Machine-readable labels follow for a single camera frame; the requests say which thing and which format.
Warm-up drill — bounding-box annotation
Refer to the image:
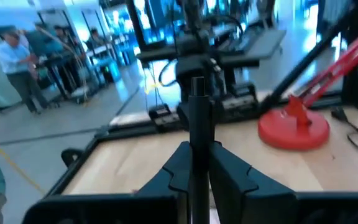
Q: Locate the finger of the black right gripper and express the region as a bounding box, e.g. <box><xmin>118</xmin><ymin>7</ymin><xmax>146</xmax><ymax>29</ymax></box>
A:
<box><xmin>177</xmin><ymin>62</ymin><xmax>198</xmax><ymax>94</ymax></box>
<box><xmin>197</xmin><ymin>62</ymin><xmax>220</xmax><ymax>94</ymax></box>

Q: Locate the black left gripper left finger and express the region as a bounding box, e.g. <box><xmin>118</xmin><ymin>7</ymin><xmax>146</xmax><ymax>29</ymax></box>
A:
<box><xmin>22</xmin><ymin>141</ymin><xmax>192</xmax><ymax>224</ymax></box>

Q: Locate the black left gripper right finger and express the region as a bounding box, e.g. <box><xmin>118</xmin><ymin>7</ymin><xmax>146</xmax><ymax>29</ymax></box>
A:
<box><xmin>209</xmin><ymin>141</ymin><xmax>358</xmax><ymax>224</ymax></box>

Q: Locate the black pen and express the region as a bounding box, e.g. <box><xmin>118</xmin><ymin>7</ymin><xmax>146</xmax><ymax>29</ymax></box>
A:
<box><xmin>187</xmin><ymin>76</ymin><xmax>216</xmax><ymax>224</ymax></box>

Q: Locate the yellow tag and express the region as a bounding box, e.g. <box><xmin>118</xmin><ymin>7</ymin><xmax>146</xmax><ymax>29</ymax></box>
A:
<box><xmin>144</xmin><ymin>81</ymin><xmax>164</xmax><ymax>95</ymax></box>

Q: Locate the dark grey side table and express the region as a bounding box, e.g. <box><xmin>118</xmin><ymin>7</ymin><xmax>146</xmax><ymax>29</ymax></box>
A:
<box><xmin>222</xmin><ymin>26</ymin><xmax>287</xmax><ymax>62</ymax></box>

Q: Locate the red desk lamp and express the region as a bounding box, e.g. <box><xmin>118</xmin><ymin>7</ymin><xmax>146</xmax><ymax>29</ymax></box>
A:
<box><xmin>257</xmin><ymin>20</ymin><xmax>358</xmax><ymax>152</ymax></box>

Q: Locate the person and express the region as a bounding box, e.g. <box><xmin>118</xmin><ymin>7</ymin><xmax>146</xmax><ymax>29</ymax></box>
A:
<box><xmin>87</xmin><ymin>27</ymin><xmax>107</xmax><ymax>47</ymax></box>
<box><xmin>53</xmin><ymin>24</ymin><xmax>74</xmax><ymax>63</ymax></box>
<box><xmin>0</xmin><ymin>29</ymin><xmax>51</xmax><ymax>115</ymax></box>

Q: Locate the black frame clamp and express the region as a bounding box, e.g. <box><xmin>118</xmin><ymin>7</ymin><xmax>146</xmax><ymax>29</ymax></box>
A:
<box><xmin>61</xmin><ymin>148</ymin><xmax>83</xmax><ymax>167</ymax></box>

